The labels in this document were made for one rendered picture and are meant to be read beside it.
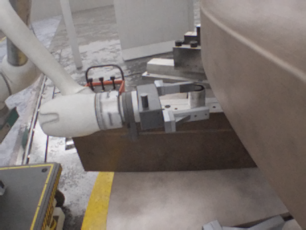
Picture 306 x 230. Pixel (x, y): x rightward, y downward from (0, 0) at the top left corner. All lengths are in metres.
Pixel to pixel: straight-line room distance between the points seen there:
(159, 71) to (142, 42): 1.84
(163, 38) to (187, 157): 3.16
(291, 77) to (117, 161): 1.05
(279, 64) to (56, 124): 0.48
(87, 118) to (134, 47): 3.56
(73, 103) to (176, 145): 0.73
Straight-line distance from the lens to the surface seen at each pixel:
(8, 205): 1.46
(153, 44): 4.13
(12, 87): 1.26
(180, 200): 1.18
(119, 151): 1.24
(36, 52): 0.71
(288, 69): 0.42
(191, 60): 2.03
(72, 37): 3.96
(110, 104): 0.53
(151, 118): 0.51
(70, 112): 0.54
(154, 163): 1.26
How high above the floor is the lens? 1.27
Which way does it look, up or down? 33 degrees down
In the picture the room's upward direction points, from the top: 7 degrees counter-clockwise
